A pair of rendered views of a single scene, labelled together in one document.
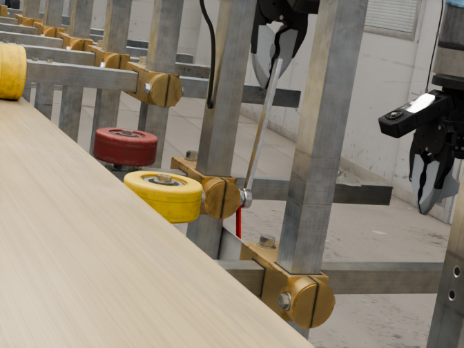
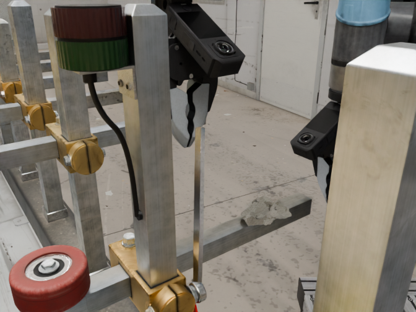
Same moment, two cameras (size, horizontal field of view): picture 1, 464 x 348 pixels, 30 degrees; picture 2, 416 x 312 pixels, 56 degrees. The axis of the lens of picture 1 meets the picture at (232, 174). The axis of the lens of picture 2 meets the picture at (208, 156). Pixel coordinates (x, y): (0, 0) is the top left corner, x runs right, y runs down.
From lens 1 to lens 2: 73 cm
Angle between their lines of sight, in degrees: 15
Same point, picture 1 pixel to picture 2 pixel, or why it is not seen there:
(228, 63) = (150, 169)
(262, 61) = (179, 124)
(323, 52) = (360, 265)
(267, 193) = (212, 254)
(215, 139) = (154, 251)
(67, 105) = (17, 135)
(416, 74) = (229, 23)
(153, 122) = (83, 185)
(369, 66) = not seen: hidden behind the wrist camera
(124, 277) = not seen: outside the picture
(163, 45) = (72, 114)
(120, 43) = (39, 94)
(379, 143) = not seen: hidden behind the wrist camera
